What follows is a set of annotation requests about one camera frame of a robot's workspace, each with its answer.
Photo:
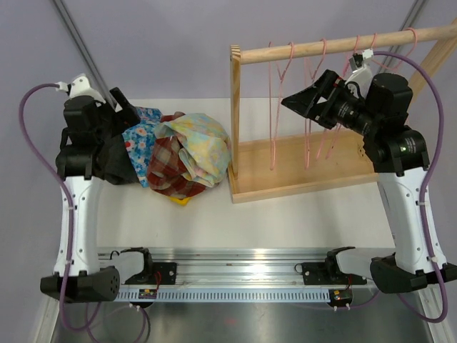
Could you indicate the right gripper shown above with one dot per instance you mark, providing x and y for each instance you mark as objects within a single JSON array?
[{"x": 305, "y": 103}]

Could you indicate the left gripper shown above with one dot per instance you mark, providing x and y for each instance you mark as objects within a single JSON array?
[{"x": 127, "y": 116}]

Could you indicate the blue floral garment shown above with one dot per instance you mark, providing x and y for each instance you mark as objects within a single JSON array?
[{"x": 139, "y": 141}]

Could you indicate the dark grey dotted garment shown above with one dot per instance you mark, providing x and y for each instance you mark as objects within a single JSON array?
[{"x": 113, "y": 163}]

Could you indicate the red plaid garment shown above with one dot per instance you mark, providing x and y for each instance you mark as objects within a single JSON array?
[{"x": 165, "y": 174}]

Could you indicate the pastel floral garment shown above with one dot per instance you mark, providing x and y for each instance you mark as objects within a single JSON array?
[{"x": 205, "y": 146}]

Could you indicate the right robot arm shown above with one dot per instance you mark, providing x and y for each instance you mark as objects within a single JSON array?
[{"x": 400, "y": 158}]

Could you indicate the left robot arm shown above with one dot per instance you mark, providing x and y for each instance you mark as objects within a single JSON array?
[{"x": 78, "y": 275}]

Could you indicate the wooden clothes rack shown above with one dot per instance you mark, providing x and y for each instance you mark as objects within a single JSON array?
[{"x": 265, "y": 169}]

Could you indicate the yellow plastic tray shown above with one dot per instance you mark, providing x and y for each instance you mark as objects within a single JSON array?
[{"x": 182, "y": 202}]

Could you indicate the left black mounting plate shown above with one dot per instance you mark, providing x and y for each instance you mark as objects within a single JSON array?
[{"x": 162, "y": 273}]

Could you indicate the black mounting plate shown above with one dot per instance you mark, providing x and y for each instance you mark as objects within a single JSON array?
[
  {"x": 162, "y": 273},
  {"x": 319, "y": 274}
]

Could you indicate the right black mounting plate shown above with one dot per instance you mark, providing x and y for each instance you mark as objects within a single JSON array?
[{"x": 319, "y": 274}]

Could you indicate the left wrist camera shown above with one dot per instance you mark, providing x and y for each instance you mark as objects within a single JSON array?
[{"x": 80, "y": 86}]

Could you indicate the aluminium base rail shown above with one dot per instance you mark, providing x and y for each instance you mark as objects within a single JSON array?
[{"x": 237, "y": 275}]

